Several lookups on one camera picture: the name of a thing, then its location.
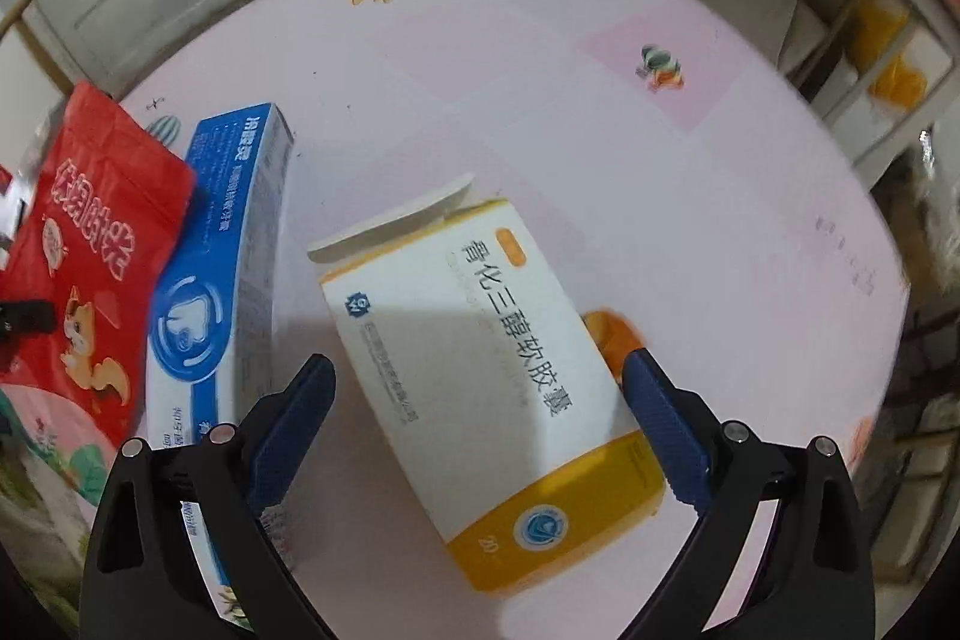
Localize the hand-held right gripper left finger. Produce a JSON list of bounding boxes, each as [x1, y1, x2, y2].
[[79, 353, 337, 640]]

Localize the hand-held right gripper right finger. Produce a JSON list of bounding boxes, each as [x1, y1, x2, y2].
[[621, 346, 878, 640]]

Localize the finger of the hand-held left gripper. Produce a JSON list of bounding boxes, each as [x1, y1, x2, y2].
[[0, 301, 57, 341]]

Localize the red snack bag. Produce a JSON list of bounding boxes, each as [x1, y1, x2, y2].
[[0, 80, 197, 510]]

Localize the yellow white medicine box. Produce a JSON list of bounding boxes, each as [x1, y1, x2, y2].
[[306, 173, 668, 594]]

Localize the blue white toothpaste box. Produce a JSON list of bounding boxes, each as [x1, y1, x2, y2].
[[142, 101, 295, 633]]

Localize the wooden chair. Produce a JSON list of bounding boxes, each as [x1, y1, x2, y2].
[[0, 0, 76, 101]]

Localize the white plastic bags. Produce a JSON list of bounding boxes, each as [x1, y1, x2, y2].
[[870, 130, 960, 281]]

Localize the white foam box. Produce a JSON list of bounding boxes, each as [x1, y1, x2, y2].
[[810, 0, 946, 176]]

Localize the yellow plastic bag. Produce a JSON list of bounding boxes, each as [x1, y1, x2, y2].
[[844, 0, 931, 105]]

